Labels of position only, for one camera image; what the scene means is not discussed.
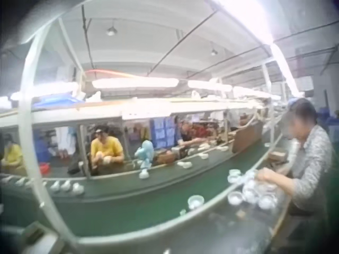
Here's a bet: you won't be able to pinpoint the clear plastic cup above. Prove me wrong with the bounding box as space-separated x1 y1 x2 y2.
227 191 244 205

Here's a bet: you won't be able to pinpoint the white metal frame post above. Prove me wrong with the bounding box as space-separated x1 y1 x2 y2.
19 0 88 246

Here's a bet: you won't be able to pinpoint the white plastic cup part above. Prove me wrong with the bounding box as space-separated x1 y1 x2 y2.
187 195 204 210

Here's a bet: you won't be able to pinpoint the blue paper sheets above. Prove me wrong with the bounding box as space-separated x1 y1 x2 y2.
149 116 179 149

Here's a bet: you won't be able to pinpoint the fluorescent tube light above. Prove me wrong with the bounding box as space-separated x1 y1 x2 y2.
187 79 232 91
91 78 180 89

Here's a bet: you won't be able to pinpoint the brown cardboard box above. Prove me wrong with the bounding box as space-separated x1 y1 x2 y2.
156 151 177 165

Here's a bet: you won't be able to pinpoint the overhead shelf with goods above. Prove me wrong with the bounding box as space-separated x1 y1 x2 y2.
0 89 281 128

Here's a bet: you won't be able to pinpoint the blue white toy figure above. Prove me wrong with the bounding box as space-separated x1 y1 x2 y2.
134 140 155 179

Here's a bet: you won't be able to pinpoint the blue plastic crate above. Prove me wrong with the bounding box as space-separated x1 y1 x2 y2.
32 95 86 111

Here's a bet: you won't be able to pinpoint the green conveyor belt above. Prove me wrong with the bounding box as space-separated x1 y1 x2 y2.
0 124 286 238

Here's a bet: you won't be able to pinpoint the row of white plastic parts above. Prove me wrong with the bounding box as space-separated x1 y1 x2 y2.
0 175 85 197

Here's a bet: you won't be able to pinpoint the brown cardboard sheet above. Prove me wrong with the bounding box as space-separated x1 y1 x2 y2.
232 122 263 154

